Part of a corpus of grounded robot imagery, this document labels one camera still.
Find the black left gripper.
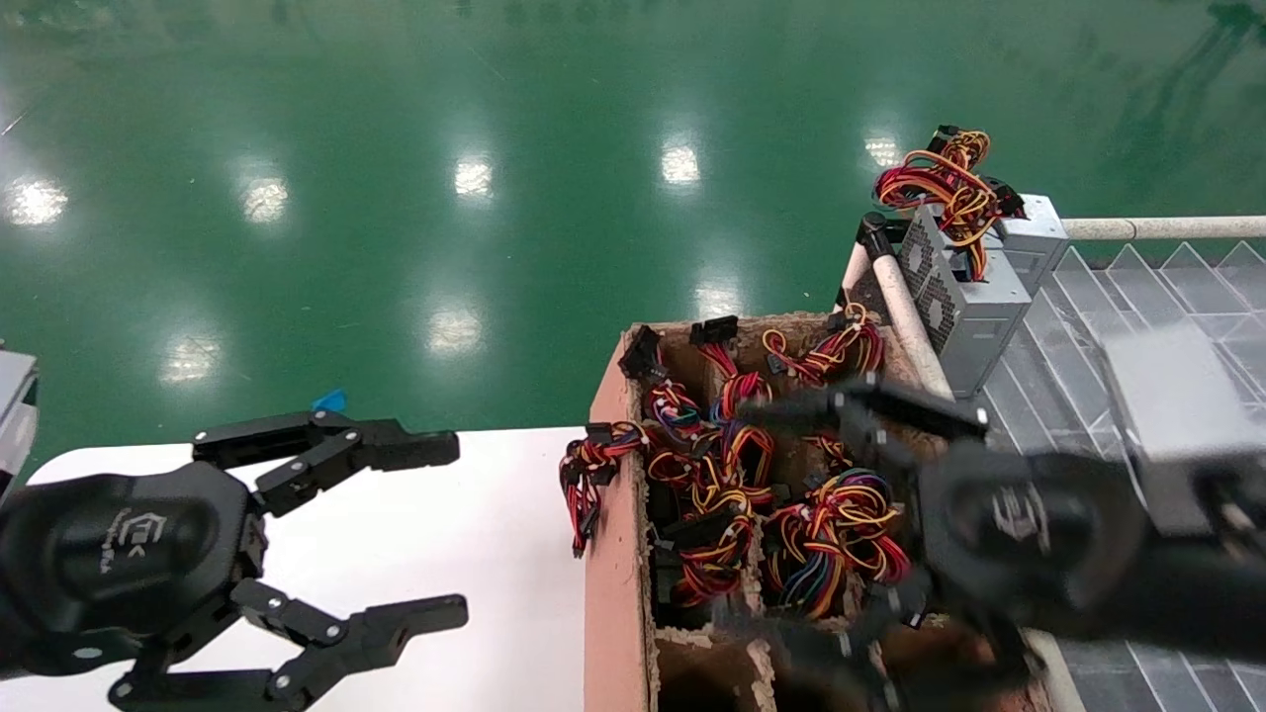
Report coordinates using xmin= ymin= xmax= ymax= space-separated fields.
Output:
xmin=0 ymin=460 xmax=469 ymax=712

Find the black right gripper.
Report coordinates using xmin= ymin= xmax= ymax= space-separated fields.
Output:
xmin=714 ymin=381 xmax=1150 ymax=712

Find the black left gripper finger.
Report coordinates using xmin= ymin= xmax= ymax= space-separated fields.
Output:
xmin=193 ymin=410 xmax=461 ymax=517

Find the brown cardboard box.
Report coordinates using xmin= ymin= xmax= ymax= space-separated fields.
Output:
xmin=584 ymin=311 xmax=1000 ymax=712

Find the beige rack pipe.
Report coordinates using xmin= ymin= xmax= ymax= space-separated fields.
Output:
xmin=1063 ymin=216 xmax=1266 ymax=241
xmin=841 ymin=242 xmax=955 ymax=401

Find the black pipe corner joint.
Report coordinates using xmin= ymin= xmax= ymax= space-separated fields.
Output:
xmin=856 ymin=211 xmax=916 ymax=263

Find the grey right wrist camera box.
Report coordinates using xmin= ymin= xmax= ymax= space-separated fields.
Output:
xmin=1098 ymin=326 xmax=1266 ymax=540

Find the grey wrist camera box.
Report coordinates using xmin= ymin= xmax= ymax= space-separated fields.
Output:
xmin=0 ymin=351 xmax=41 ymax=481
xmin=1098 ymin=326 xmax=1266 ymax=540

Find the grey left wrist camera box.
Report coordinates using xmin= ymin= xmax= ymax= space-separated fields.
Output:
xmin=0 ymin=351 xmax=41 ymax=481

